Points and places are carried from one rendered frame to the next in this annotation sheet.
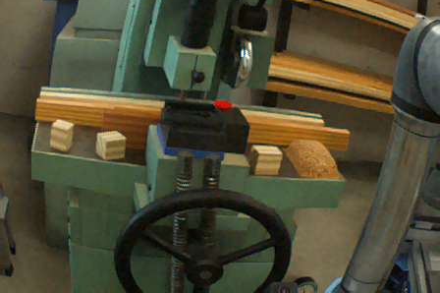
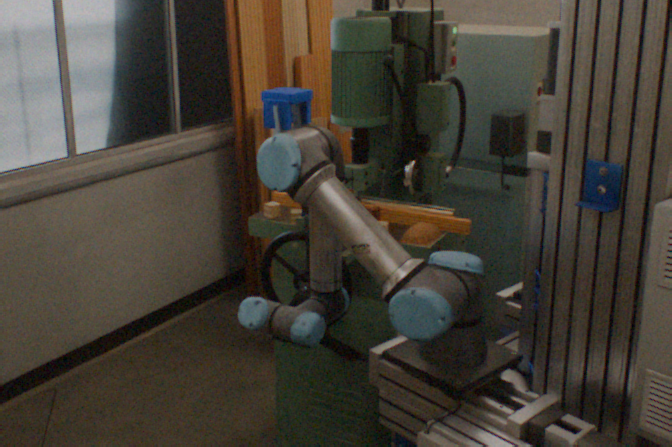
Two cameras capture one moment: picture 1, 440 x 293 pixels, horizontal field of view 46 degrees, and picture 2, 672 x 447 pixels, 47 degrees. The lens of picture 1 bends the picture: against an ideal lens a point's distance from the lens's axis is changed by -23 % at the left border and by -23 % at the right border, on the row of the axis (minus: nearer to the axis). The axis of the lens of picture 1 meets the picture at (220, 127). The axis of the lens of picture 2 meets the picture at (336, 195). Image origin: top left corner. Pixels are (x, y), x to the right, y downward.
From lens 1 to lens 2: 158 cm
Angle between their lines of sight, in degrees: 41
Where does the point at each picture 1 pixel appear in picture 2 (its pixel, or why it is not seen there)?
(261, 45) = (430, 163)
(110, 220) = (295, 261)
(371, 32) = not seen: outside the picture
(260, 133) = (403, 218)
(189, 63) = (349, 173)
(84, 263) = (281, 294)
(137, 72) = not seen: hidden behind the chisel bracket
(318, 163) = (411, 234)
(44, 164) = (256, 225)
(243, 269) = (374, 306)
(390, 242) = (315, 253)
